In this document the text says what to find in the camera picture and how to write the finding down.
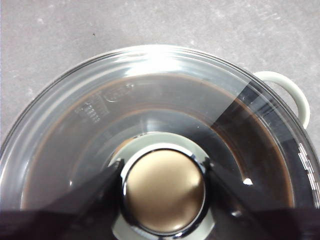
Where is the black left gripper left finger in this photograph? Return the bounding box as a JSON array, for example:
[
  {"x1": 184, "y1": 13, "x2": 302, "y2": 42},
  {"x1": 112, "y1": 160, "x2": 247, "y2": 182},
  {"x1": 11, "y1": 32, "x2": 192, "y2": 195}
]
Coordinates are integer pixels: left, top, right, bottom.
[{"x1": 0, "y1": 158, "x2": 126, "y2": 240}]

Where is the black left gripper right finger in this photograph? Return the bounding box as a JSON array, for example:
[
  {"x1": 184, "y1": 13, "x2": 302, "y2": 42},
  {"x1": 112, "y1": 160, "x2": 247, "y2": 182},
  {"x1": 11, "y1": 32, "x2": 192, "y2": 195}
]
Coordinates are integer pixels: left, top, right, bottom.
[{"x1": 206, "y1": 159, "x2": 320, "y2": 240}]

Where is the glass lid with green knob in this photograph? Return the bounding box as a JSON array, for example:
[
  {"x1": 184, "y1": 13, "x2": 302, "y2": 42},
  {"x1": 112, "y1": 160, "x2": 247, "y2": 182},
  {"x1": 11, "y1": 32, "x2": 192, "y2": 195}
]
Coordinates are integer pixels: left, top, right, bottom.
[{"x1": 0, "y1": 44, "x2": 320, "y2": 240}]

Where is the pale green electric cooking pot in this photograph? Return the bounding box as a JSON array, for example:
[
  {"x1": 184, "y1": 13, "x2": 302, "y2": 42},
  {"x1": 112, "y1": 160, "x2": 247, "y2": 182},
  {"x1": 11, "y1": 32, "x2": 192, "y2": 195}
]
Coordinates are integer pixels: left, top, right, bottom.
[{"x1": 14, "y1": 71, "x2": 311, "y2": 240}]

